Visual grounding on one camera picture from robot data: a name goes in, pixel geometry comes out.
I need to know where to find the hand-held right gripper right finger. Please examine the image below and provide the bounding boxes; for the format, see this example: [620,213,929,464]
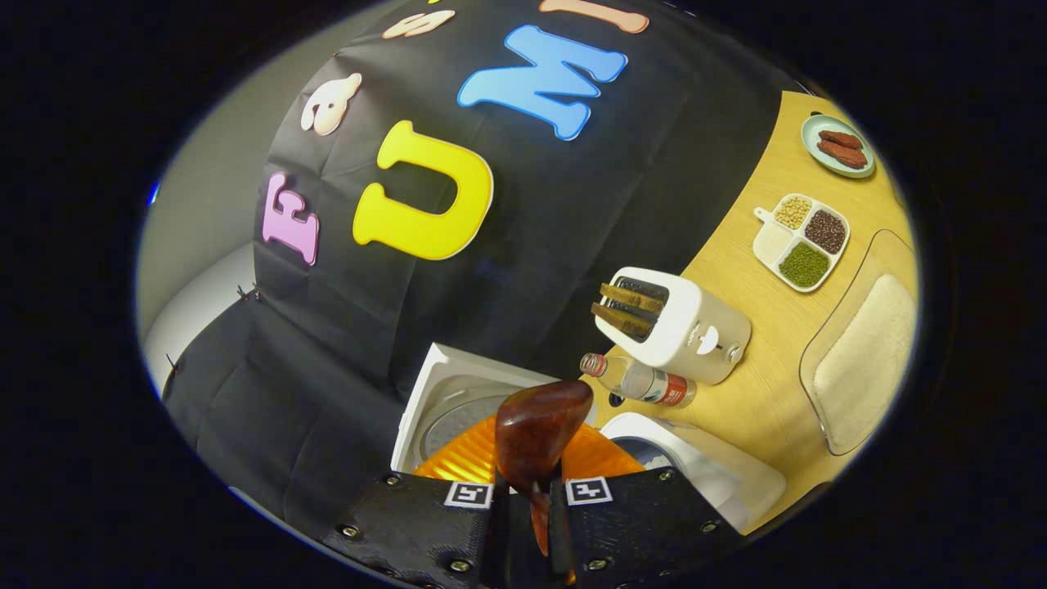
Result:
[546,421,745,589]

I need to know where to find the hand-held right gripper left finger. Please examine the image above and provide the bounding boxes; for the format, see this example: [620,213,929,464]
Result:
[323,413,512,589]

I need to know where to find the white rice cooker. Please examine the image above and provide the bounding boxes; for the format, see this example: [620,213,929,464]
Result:
[391,344,788,534]

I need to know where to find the brown wooden spoon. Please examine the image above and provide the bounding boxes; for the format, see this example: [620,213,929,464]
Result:
[495,380,595,557]

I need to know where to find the white rice heap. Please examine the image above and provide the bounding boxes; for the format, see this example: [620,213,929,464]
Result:
[814,274,915,449]

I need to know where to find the clear plastic water bottle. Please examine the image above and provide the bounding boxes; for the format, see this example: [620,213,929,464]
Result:
[580,352,698,408]

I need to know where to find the white toaster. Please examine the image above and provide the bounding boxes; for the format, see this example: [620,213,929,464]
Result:
[595,267,752,385]

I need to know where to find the brown toast slice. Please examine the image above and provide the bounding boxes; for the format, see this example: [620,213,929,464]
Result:
[600,282,665,313]
[591,302,655,340]

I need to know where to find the white divided bean dish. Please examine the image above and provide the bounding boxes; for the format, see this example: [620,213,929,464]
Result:
[753,193,852,294]

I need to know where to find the black backdrop cloth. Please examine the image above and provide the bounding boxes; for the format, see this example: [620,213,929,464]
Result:
[164,0,807,541]

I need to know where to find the clear glass tray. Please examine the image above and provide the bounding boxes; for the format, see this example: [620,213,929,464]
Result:
[799,229,917,456]

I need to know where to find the pale green plate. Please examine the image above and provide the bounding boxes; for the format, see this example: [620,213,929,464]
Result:
[801,114,876,179]

